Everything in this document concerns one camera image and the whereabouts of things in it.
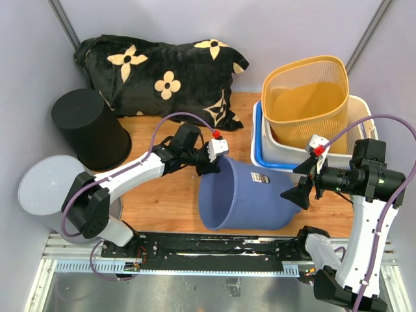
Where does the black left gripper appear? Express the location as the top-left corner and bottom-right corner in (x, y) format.
(183, 141), (220, 176)

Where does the blue bucket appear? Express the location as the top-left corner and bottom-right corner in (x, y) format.
(198, 157), (301, 231)

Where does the yellow slatted basket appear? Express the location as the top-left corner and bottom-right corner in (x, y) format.
(261, 55), (350, 148)

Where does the black large bucket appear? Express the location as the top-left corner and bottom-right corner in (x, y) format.
(51, 88), (132, 172)

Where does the grey bucket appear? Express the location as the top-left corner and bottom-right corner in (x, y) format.
(18, 155), (133, 246)

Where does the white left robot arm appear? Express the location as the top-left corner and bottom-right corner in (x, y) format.
(61, 123), (229, 257)

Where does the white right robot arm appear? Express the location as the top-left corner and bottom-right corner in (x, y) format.
(281, 135), (406, 311)

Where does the blue rimmed white tub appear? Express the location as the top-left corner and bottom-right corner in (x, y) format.
(250, 101), (309, 174)

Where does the beige perforated basket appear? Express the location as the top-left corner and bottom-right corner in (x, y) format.
(266, 96), (378, 169)

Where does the black floral pillow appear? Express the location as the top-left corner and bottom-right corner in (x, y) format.
(73, 35), (249, 131)

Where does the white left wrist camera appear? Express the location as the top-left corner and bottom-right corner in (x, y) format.
(207, 130), (229, 163)

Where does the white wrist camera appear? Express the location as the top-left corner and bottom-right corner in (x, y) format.
(307, 135), (329, 174)
(207, 130), (229, 163)

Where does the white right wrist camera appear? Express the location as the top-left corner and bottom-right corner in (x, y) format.
(307, 135), (329, 174)

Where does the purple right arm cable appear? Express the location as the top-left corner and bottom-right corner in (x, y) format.
(320, 114), (416, 312)

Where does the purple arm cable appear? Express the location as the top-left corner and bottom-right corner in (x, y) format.
(60, 112), (218, 282)
(320, 114), (416, 312)

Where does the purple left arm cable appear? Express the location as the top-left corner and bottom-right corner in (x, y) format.
(60, 112), (218, 282)

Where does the black mounting rail plate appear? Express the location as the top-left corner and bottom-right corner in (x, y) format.
(101, 232), (310, 272)

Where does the right aluminium frame rail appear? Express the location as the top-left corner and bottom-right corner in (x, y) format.
(345, 0), (396, 74)

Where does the aluminium frame rail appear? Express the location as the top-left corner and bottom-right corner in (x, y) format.
(345, 0), (396, 74)
(47, 0), (81, 50)

